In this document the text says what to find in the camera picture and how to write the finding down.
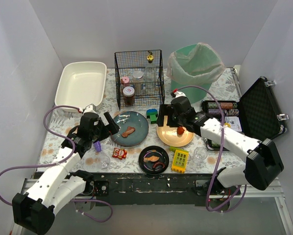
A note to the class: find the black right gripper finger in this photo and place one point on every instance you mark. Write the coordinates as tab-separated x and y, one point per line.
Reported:
171	122
164	110

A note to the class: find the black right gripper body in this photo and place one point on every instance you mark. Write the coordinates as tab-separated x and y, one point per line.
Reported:
169	117

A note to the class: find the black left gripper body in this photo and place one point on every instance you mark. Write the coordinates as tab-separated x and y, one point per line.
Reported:
103	128

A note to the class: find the brown sauce jar white lid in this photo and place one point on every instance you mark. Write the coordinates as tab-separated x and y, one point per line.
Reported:
129	95

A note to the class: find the silver lid pepper jar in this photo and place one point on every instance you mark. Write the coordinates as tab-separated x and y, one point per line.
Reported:
138	81

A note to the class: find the clear glass bottle gold cap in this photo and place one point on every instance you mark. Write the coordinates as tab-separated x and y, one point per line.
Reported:
150	71

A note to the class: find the pink lid toothpick jar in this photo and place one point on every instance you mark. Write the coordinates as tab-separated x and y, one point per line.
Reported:
125	81

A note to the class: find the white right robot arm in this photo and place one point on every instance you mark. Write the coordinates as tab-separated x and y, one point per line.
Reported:
262	160

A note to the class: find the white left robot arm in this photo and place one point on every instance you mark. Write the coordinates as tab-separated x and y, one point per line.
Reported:
36	209

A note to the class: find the red chicken drumstick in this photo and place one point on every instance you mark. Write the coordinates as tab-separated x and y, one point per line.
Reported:
180	130

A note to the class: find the green blue toy block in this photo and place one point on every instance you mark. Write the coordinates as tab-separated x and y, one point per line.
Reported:
152	115

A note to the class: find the yellow plate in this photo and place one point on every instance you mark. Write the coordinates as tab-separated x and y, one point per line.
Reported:
169	136

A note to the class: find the brown meat slice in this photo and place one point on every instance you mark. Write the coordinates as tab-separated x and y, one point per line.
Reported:
128	131

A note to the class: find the purple toy piece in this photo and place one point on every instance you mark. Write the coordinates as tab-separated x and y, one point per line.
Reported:
97	146

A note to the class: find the blue ceramic plate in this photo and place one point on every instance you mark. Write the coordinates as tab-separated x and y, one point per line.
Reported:
133	119

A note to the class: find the green trash bin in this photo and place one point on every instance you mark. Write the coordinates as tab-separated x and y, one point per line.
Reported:
193	94

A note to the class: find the red owl toy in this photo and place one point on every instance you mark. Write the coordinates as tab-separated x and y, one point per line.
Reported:
119	153

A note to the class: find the green blue chip stack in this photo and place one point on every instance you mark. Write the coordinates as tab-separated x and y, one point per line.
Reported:
213	105

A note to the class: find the purple chip stack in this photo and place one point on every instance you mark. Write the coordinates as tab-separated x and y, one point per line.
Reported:
215	112

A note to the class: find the left clear glass cup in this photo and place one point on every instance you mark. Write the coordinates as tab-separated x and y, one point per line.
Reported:
104	161

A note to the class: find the clear glass cup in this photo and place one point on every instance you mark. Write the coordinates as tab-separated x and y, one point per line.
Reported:
200	154
104	161

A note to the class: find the red chip stack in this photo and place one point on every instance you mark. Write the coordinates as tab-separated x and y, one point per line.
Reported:
228	105

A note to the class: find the yellow green toy window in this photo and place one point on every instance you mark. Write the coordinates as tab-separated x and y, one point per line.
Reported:
180	159

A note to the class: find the right clear glass cup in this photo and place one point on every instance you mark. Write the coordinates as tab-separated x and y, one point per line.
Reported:
200	154

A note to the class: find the small black plate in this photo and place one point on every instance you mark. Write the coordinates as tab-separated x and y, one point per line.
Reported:
154	168

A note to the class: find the white rectangular basin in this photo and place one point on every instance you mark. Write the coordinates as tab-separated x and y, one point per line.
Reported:
81	84

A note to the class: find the clear plastic bin liner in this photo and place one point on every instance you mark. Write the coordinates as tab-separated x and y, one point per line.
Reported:
195	66

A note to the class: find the blue orange loose chips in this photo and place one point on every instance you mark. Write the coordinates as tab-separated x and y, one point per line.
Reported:
231	112

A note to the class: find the deck of playing cards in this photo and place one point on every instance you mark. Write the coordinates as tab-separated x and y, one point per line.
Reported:
234	123

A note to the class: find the black poker chip case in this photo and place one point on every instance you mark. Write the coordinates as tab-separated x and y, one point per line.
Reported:
260	115

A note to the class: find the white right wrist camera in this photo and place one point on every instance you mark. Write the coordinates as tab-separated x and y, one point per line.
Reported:
176	93

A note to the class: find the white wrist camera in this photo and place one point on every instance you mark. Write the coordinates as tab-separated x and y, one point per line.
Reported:
176	93
88	109

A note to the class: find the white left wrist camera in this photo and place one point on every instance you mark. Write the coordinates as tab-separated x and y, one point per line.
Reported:
88	109

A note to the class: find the black wire basket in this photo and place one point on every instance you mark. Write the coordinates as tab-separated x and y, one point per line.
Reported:
126	62

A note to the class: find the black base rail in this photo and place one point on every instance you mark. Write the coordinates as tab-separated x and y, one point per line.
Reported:
145	189

